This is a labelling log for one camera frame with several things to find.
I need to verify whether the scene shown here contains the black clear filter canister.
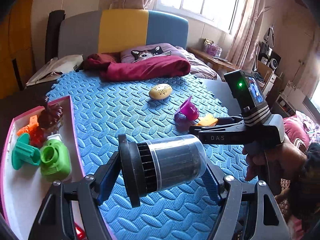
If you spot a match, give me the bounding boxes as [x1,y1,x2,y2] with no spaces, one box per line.
[118,134,207,207]

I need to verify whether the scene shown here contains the green plug-in device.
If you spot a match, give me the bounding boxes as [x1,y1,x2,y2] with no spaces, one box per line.
[40,133,72,183]

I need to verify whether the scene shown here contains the magenta plastic cup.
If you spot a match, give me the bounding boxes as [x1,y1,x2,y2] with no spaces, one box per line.
[174,96,200,122]

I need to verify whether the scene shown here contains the red puzzle piece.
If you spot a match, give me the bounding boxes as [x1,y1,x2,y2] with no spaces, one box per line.
[30,127,46,148]

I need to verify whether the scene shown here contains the teal plastic spool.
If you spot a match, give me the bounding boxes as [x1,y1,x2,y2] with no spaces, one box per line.
[11,133,41,170]

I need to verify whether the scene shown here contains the orange toy block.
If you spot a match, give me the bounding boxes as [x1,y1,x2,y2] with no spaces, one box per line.
[16,115,39,137]

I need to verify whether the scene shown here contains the red metal flashlight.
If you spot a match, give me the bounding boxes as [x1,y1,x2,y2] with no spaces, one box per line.
[74,223,87,240]

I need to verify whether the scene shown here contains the person's right hand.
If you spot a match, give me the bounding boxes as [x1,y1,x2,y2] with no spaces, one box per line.
[241,136,308,182]

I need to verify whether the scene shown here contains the orange curved toy piece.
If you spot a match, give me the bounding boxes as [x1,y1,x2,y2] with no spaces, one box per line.
[197,113,218,127]

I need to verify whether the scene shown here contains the blue foam puzzle mat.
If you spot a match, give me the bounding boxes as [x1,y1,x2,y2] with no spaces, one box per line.
[46,70,259,240]

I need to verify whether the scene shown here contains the wooden side table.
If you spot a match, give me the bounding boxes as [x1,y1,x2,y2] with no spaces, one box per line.
[187,47,239,72]

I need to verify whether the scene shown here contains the pink curtain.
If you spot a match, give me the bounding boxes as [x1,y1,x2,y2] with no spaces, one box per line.
[226,0,265,73]

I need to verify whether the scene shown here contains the pink white cardboard tray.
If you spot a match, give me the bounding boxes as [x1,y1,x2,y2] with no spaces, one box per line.
[1,96,85,239]

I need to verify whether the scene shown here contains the mauve striped duvet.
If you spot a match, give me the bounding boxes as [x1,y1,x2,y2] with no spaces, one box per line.
[175,46,221,80]

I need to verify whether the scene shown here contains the purple box on table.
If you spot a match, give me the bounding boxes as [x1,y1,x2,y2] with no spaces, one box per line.
[202,38,222,58]

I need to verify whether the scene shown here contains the yellow perforated oval case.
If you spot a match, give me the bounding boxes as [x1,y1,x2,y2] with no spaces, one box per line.
[149,83,172,100]

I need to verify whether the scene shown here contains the dark red blanket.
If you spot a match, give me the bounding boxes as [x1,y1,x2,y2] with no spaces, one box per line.
[82,53,190,82]

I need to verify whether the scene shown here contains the beige folded cloth bag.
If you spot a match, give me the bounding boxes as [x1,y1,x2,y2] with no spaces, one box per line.
[26,55,83,87]

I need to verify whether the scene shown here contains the purple cat pillow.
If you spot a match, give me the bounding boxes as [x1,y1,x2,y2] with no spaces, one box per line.
[120,43,187,63]

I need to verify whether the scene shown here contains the black rolled mat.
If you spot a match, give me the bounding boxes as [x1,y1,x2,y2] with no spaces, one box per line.
[44,10,66,63]

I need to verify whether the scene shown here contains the wooden wardrobe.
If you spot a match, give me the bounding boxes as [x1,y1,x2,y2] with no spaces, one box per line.
[1,0,35,99]

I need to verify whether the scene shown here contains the grey yellow blue headboard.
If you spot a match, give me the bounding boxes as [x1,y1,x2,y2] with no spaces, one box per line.
[57,9,189,58]

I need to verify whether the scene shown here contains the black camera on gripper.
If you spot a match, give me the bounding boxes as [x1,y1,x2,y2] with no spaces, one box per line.
[224,70,271,127]

